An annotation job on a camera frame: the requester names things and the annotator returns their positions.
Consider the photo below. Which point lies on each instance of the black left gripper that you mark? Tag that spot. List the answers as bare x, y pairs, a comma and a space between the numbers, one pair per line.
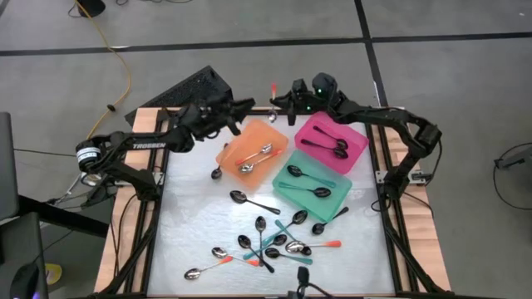
203, 120

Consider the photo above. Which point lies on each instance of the black desk leg beam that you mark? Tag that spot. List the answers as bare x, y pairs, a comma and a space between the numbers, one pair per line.
62, 214

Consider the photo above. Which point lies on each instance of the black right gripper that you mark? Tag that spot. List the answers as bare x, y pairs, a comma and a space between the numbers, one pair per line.
316, 104

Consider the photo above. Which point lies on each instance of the dark desk surface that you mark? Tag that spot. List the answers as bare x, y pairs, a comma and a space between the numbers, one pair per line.
21, 241

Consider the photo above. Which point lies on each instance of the black computer mouse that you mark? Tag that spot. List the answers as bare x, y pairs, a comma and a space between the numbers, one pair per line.
25, 282

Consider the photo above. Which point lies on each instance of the grey stand foot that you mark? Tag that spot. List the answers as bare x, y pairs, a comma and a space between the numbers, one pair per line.
515, 160

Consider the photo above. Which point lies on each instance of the teal plastic tray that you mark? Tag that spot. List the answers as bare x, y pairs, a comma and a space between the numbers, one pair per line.
316, 207

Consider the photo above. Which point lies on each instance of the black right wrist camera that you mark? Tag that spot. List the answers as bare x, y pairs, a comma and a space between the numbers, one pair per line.
299, 86

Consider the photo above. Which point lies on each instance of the pink plastic tray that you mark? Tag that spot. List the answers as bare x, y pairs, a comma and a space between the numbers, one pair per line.
357, 145

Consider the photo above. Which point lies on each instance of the yellow disc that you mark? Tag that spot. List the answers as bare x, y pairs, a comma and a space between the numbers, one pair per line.
56, 276

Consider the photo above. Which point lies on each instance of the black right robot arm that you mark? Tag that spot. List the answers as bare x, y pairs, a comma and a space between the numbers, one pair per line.
386, 120

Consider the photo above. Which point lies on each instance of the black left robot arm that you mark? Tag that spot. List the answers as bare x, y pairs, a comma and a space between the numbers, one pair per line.
149, 145

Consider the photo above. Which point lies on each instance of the orange plastic tray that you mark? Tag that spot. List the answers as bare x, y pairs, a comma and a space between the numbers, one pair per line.
257, 130

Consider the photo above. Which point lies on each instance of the black stand base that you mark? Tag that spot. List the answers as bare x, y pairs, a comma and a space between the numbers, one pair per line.
92, 6

